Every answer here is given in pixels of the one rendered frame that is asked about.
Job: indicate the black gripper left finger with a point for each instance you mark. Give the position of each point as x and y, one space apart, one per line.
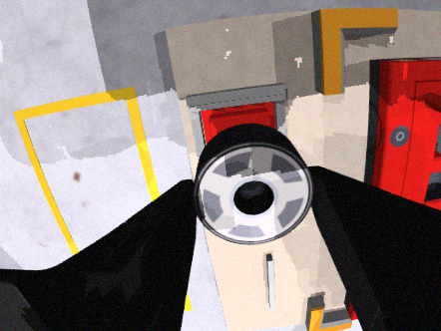
133 279

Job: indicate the black wheel with white hub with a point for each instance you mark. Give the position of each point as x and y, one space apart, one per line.
244 153

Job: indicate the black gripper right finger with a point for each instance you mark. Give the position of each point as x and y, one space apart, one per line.
386 249

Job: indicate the yellow tape outline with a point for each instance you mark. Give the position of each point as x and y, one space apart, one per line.
127 93

